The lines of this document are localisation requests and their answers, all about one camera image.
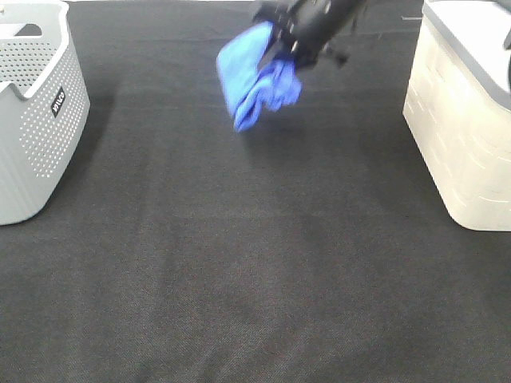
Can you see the blue microfiber towel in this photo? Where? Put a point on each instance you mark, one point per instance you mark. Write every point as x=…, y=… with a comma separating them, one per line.
x=248, y=88

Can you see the white plastic storage bin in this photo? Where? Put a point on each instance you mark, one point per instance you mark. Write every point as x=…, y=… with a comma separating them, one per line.
x=457, y=107

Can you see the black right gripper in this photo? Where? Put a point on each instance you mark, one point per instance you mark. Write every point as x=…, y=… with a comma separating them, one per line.
x=301, y=32

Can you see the grey perforated plastic basket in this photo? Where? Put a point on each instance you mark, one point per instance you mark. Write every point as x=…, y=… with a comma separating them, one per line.
x=44, y=106

